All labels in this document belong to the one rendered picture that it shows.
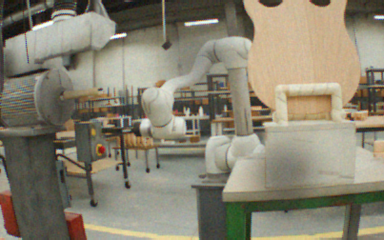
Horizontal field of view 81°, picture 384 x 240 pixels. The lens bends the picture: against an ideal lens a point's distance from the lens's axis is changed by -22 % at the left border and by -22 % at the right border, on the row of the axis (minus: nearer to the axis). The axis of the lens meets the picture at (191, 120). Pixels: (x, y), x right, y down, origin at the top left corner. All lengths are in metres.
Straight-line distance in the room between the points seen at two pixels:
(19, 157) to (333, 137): 1.25
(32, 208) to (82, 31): 0.83
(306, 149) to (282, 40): 0.31
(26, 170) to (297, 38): 1.21
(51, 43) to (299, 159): 0.94
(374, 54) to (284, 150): 12.70
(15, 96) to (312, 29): 1.19
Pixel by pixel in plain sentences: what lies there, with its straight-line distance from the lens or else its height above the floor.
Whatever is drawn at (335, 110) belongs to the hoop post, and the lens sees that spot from 0.79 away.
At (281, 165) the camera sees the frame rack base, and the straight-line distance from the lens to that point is 0.77.
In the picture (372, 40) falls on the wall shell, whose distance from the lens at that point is 13.45.
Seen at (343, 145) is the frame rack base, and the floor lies 1.04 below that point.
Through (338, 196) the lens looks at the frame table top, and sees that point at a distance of 0.83.
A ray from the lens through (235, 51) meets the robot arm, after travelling 1.49.
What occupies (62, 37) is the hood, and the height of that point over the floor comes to 1.46.
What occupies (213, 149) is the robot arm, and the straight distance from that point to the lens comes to 1.66.
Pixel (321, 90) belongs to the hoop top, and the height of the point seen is 1.19.
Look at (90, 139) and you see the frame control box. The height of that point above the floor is 1.04.
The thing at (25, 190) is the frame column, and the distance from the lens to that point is 1.38.
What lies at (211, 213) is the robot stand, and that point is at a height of 0.51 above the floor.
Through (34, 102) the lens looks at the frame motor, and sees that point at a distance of 1.19.
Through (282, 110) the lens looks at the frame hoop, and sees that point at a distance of 0.76.
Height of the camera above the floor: 1.17
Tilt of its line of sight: 3 degrees down
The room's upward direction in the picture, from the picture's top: 4 degrees counter-clockwise
